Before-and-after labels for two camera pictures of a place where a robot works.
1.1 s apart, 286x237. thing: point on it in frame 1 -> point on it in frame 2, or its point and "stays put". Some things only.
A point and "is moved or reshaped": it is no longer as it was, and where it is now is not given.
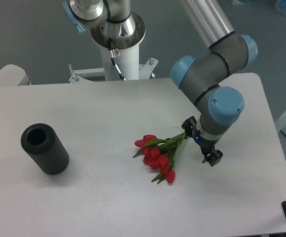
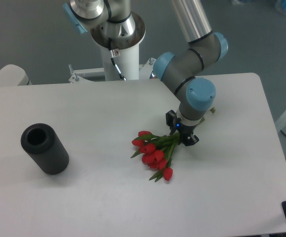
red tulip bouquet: (159, 154) is moved or reshaped
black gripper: (207, 145) -> (186, 132)
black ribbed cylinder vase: (44, 145) stays put
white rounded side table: (10, 75) stays put
